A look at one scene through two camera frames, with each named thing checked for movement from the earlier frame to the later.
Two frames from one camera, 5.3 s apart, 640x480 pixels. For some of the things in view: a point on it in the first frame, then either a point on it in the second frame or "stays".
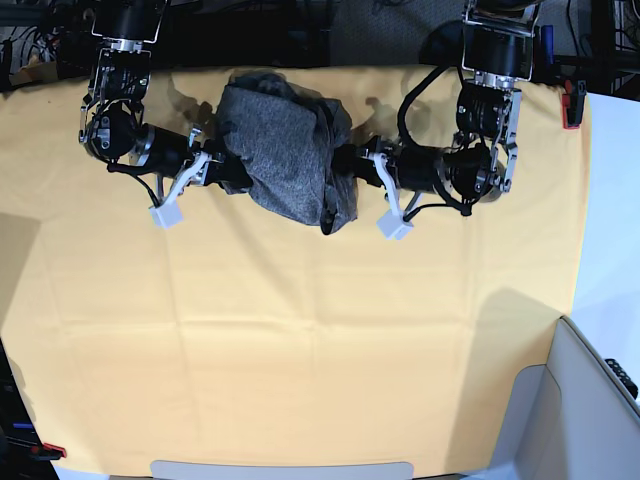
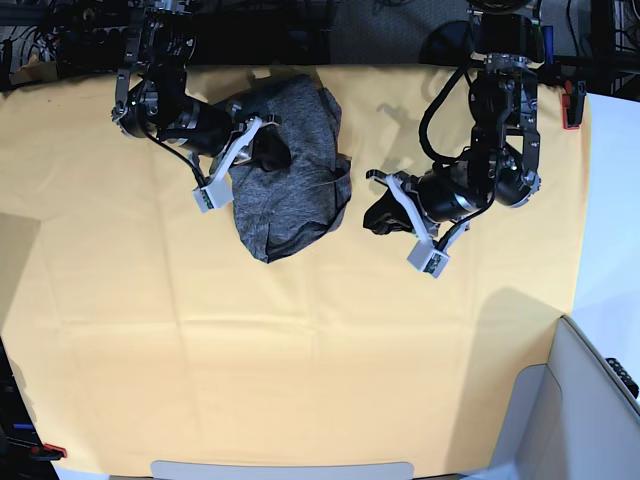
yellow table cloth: (236, 336) stays
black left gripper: (202, 168) → (271, 151)
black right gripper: (355, 161) → (431, 253)
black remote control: (624, 377) stays
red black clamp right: (573, 103) stays
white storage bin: (575, 417) stays
